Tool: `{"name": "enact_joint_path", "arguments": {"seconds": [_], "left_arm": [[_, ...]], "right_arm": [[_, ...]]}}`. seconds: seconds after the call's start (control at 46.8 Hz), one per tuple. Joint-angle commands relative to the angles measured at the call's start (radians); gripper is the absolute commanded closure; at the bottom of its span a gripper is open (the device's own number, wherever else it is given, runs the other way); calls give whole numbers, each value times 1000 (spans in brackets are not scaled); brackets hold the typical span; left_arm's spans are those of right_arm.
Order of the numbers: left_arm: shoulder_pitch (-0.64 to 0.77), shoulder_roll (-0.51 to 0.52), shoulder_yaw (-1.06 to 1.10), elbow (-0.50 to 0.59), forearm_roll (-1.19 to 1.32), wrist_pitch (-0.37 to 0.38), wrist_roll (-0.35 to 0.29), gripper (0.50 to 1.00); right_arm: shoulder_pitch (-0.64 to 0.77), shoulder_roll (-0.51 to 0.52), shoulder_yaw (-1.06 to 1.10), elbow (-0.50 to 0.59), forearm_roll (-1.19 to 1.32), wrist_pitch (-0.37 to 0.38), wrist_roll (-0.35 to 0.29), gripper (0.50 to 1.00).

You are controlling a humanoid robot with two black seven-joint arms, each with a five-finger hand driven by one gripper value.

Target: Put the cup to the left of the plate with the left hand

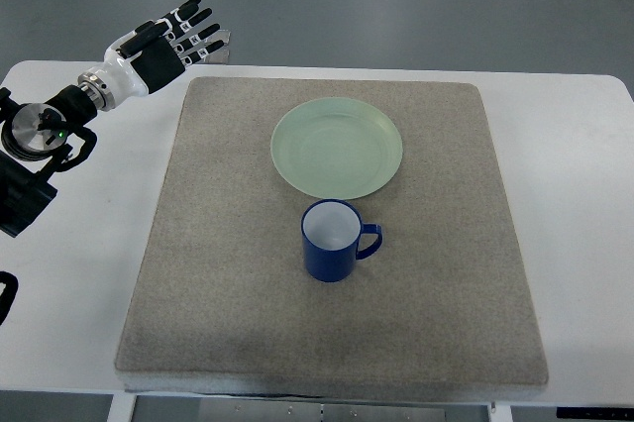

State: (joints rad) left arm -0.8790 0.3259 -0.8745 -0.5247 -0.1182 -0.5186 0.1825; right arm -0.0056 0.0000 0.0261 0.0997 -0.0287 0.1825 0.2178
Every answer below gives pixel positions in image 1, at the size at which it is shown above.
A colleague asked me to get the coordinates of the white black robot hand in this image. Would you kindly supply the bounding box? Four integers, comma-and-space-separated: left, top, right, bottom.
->
77, 0, 224, 108

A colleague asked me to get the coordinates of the blue mug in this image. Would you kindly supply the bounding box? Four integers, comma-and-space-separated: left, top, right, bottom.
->
300, 199, 383, 283

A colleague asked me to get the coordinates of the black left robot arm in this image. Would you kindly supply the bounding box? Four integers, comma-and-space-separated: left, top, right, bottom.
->
1, 0, 226, 237

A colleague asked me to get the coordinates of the upper floor socket plate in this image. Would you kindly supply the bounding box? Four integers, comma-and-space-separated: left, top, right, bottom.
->
206, 29, 231, 46

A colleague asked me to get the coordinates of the floor socket plate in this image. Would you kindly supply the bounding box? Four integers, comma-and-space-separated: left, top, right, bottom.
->
206, 29, 231, 46
202, 47, 230, 64

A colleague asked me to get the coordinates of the lower floor socket plate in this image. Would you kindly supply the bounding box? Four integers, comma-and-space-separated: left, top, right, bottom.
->
202, 47, 230, 64

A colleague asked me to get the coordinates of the light green plate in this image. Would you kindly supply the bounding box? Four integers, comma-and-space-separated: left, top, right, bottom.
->
270, 97, 403, 200

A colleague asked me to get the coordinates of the beige fabric mat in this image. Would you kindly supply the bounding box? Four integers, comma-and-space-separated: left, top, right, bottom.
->
115, 77, 548, 400

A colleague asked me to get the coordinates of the black object at left edge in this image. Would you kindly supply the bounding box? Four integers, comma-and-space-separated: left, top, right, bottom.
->
0, 270, 19, 324

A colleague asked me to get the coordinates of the metal table frame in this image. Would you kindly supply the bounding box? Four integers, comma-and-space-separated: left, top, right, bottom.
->
105, 392, 518, 421

